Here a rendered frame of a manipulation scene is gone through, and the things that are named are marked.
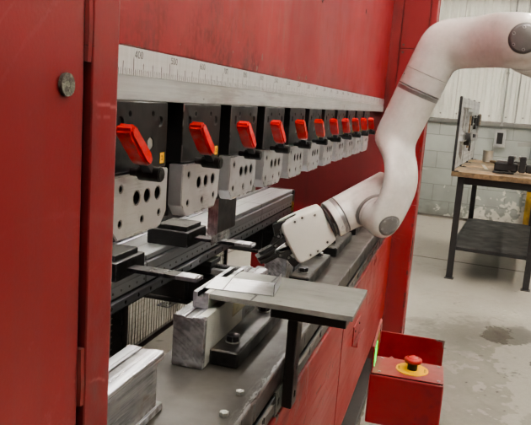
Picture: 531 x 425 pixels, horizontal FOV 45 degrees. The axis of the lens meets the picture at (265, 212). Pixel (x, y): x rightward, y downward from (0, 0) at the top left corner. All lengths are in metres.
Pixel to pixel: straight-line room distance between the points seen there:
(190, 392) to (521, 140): 7.84
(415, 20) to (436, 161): 5.57
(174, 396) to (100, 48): 0.82
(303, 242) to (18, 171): 1.14
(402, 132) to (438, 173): 7.45
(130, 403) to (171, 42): 0.49
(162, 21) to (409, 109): 0.65
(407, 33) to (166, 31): 2.53
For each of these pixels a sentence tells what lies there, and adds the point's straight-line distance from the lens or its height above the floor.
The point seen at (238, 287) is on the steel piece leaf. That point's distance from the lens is 1.23.
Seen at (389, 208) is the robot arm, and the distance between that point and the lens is 1.33.
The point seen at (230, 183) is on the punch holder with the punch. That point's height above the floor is 1.21.
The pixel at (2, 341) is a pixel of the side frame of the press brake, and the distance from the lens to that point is 0.29.
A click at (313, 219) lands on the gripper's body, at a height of 1.11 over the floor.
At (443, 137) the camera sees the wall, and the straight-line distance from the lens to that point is 8.78.
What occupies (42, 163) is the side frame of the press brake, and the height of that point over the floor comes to 1.32.
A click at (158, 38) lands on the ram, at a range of 0.86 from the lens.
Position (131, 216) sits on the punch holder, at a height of 1.20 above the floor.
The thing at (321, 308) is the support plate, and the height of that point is 1.00.
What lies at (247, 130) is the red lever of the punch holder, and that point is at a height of 1.30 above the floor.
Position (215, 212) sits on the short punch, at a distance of 1.19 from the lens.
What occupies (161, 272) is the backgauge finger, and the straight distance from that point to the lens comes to 1.29.
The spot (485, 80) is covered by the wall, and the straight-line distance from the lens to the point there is 8.76.
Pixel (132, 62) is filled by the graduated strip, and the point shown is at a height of 1.38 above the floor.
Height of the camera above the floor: 1.35
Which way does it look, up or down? 10 degrees down
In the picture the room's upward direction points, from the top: 4 degrees clockwise
